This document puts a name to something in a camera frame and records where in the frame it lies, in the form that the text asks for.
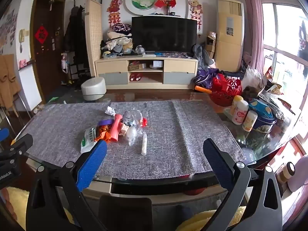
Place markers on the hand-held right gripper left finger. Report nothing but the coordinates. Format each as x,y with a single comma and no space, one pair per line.
92,163

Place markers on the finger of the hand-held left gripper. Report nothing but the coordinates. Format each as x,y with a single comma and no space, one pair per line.
22,144
3,135

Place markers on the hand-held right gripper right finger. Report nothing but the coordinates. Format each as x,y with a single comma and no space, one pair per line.
217,163

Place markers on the orange wrapper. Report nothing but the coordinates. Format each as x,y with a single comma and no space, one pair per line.
103,134

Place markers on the red round lantern ornament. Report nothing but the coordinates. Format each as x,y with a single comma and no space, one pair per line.
144,122

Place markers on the white green packet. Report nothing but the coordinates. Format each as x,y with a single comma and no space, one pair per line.
87,139

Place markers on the grey woven table mat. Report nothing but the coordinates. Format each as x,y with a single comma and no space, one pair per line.
204,125
60,125

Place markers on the purple plastic strip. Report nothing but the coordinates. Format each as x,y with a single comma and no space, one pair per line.
105,122

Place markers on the pink plastic vase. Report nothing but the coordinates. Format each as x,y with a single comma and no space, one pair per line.
116,127

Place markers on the peach crumpled scrap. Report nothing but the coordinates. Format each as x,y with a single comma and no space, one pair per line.
124,128

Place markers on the clear plastic bag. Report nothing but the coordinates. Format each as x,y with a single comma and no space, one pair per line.
132,134

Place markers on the small yellow white bottle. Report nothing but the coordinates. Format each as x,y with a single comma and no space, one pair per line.
249,121

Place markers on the white plastic tube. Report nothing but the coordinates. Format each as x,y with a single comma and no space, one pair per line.
144,145

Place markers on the white bottle red label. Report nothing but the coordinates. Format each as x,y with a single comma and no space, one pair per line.
240,114

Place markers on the crumpled white paper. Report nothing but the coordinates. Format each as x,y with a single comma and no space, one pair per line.
110,110

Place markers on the black chair back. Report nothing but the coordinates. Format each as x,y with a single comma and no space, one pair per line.
125,214

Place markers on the blue round tin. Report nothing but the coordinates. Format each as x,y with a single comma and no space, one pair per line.
264,125

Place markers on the white bottle yellow cap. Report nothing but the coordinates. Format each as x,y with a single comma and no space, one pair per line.
235,102

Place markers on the beige jar dark lid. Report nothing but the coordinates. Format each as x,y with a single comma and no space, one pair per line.
286,172

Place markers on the white round stool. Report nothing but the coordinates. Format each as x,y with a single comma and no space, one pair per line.
93,89

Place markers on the small pink box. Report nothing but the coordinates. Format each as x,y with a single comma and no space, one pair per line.
23,63

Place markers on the red plastic basket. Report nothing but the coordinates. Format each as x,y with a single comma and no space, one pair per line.
226,89

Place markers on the lavender container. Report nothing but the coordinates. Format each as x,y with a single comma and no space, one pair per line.
299,173

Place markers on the brown wooden door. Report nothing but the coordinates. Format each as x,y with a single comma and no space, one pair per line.
48,62

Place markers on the purple plastic bag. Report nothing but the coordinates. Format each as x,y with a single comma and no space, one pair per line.
204,78

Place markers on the pink white hanging bag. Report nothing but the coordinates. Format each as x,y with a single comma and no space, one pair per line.
64,63

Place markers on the heap of plastic bags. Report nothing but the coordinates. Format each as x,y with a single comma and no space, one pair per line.
274,89

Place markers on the beige grey tv stand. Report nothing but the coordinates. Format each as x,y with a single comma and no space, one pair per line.
113,65

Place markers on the red diamond door decoration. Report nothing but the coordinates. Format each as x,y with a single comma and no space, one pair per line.
41,34

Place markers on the grey cloth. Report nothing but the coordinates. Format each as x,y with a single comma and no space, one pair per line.
202,55

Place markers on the dark hanging coats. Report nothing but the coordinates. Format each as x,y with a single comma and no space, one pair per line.
74,41

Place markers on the beige standing air conditioner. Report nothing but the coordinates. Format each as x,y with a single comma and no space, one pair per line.
228,48

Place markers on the white round device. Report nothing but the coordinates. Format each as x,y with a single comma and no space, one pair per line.
156,64

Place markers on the cardboard box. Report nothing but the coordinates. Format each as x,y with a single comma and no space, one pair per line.
210,44

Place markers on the silver foil ornament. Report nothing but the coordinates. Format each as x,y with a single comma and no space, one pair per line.
140,50

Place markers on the pile of clothes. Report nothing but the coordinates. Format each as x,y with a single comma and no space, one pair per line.
118,41

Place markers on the woven rattan screen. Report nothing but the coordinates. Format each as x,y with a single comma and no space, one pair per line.
92,36

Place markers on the window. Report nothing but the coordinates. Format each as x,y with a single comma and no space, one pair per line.
286,41

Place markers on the black television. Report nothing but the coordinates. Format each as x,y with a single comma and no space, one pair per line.
163,33

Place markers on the pink curtain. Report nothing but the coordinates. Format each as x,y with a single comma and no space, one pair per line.
252,24

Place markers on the pink hanging figure decoration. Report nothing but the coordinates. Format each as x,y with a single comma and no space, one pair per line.
195,9

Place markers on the red flags and flowers vase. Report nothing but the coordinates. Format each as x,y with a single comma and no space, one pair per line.
166,3

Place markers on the beige wall intercom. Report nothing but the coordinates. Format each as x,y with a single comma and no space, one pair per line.
21,35

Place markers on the wall photos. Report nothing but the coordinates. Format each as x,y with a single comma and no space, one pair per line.
7,31

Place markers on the round framed wall picture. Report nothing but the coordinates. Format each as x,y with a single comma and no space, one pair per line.
143,1

